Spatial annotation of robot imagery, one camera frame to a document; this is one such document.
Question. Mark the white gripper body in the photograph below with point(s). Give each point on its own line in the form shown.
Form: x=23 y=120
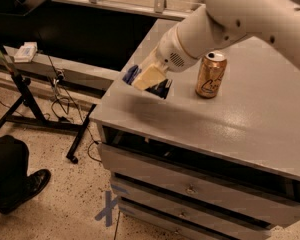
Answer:
x=172 y=55

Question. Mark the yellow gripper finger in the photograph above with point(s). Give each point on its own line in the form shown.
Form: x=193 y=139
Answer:
x=148 y=77

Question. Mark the blue rxbar wrapper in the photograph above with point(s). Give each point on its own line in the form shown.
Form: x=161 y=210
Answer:
x=161 y=90

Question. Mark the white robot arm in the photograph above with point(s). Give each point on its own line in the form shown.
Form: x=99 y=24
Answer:
x=218 y=24

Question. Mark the gold soda can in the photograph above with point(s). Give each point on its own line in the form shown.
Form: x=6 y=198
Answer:
x=211 y=72

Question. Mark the grey drawer cabinet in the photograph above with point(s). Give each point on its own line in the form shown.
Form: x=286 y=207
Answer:
x=226 y=168

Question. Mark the white small box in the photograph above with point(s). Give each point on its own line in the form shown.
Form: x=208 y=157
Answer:
x=26 y=52

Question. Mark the black metal stand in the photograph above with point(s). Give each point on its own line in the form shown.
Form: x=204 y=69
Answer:
x=38 y=119

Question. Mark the black leather shoe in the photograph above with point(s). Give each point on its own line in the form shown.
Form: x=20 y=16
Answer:
x=33 y=185

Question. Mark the black trouser leg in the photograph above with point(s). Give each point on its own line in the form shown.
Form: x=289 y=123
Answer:
x=14 y=156

